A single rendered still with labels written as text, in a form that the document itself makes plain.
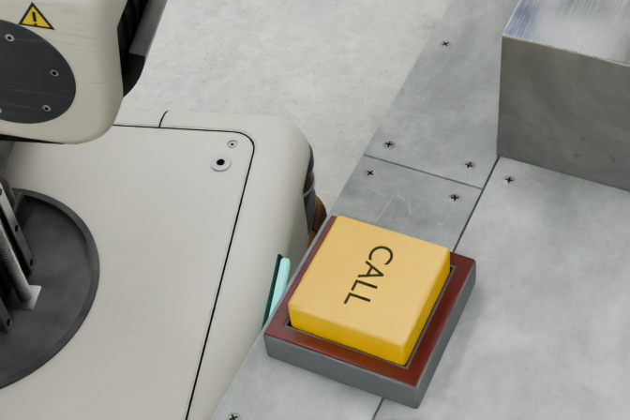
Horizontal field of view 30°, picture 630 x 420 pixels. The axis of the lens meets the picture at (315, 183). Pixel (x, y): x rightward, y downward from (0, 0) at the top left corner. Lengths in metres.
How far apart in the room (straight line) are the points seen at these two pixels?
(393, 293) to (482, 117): 0.16
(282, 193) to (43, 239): 0.28
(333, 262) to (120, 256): 0.76
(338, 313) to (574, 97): 0.16
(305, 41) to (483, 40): 1.22
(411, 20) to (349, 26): 0.10
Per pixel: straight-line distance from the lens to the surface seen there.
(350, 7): 1.98
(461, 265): 0.58
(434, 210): 0.63
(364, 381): 0.56
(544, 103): 0.62
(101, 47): 0.83
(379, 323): 0.55
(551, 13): 0.61
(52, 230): 1.37
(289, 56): 1.90
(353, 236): 0.58
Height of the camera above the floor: 1.29
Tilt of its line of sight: 49 degrees down
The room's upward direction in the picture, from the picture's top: 7 degrees counter-clockwise
